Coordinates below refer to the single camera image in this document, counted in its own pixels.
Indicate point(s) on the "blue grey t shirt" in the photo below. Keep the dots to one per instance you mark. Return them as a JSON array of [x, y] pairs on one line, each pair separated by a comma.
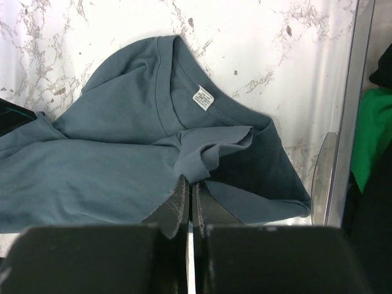
[[147, 116]]

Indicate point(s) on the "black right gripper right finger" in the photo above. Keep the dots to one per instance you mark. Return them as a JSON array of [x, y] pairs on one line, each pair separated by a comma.
[[206, 210]]

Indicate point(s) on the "green t shirt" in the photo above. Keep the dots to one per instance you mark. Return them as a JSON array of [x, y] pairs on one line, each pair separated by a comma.
[[372, 133]]

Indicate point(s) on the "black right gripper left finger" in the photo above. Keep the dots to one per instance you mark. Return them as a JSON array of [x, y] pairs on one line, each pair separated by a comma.
[[172, 216]]

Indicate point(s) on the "clear plastic bin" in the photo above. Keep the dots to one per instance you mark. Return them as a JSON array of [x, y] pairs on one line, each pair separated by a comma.
[[371, 33]]

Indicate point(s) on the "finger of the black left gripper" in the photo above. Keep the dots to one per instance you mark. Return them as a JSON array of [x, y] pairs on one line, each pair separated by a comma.
[[13, 116]]

